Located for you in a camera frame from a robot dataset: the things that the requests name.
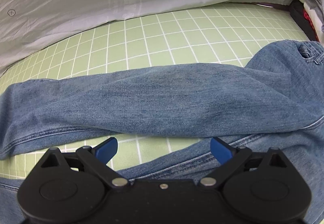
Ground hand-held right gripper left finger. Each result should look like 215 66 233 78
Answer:
38 137 129 189

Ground red garment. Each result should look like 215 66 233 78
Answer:
302 9 315 32

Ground white garment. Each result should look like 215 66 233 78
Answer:
304 2 324 42

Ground blue denim jeans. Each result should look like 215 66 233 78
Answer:
0 40 324 224

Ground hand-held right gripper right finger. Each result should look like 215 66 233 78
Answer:
197 137 290 188

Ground black garment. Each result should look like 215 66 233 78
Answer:
289 1 317 39

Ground grey carrot print sheet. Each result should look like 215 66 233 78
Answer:
0 0 296 75

